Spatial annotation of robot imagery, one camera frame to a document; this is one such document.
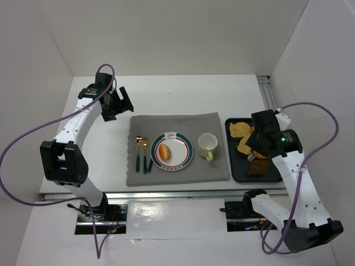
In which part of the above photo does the seeded bread slice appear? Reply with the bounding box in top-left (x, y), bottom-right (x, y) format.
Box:
top-left (237, 134), bottom-right (252, 156)

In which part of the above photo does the round orange bread roll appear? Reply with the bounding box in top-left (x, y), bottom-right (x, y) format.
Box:
top-left (159, 144), bottom-right (171, 161)

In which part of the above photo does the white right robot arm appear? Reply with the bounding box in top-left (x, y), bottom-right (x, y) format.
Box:
top-left (244, 106), bottom-right (343, 255)

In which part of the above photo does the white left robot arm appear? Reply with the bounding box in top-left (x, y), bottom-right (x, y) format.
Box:
top-left (40, 73), bottom-right (134, 215)

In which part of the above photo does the orange glazed donut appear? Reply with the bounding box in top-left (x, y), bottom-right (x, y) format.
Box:
top-left (250, 126), bottom-right (268, 160)

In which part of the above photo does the brown chocolate croissant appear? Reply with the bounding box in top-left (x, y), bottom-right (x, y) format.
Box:
top-left (247, 160), bottom-right (269, 177)

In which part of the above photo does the black food tray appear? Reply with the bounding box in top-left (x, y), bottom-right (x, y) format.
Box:
top-left (225, 118), bottom-right (282, 183)

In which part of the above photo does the toast slice on tray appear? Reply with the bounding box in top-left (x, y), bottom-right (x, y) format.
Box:
top-left (229, 122), bottom-right (254, 139)

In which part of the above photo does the grey cloth placemat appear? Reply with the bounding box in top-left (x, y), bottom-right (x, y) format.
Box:
top-left (126, 112), bottom-right (229, 187)

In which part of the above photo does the pale green mug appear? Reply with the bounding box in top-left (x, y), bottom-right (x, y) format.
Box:
top-left (198, 133), bottom-right (218, 162)

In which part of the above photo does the white plate green red rim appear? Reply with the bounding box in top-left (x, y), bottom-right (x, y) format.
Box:
top-left (150, 132), bottom-right (194, 171)

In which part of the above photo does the gold spoon green handle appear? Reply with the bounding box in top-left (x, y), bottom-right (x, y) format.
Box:
top-left (135, 136), bottom-right (143, 172)

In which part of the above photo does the aluminium rail right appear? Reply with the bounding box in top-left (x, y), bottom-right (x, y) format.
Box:
top-left (256, 76), bottom-right (280, 110)

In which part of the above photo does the aluminium rail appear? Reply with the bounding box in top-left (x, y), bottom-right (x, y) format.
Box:
top-left (44, 188), bottom-right (288, 201)
top-left (256, 76), bottom-right (280, 110)

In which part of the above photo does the gold fork green handle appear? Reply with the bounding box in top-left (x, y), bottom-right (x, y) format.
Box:
top-left (143, 137), bottom-right (148, 174)

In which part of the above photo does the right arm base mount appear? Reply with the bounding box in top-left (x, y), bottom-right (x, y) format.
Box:
top-left (220, 201), bottom-right (267, 232)

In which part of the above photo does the gold knife green handle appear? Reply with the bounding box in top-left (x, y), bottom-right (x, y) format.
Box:
top-left (147, 159), bottom-right (153, 173)

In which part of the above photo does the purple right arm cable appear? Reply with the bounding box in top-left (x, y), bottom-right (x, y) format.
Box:
top-left (260, 101), bottom-right (339, 255)

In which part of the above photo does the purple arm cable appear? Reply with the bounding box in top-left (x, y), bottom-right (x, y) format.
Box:
top-left (0, 64), bottom-right (116, 260)
top-left (260, 101), bottom-right (339, 255)

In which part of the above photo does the aluminium rail front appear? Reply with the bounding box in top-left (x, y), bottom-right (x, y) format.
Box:
top-left (44, 188), bottom-right (288, 201)

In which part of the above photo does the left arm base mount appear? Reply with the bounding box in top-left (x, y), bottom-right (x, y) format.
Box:
top-left (67, 203), bottom-right (128, 235)

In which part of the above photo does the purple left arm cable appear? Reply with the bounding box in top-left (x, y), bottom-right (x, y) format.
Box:
top-left (0, 64), bottom-right (116, 260)

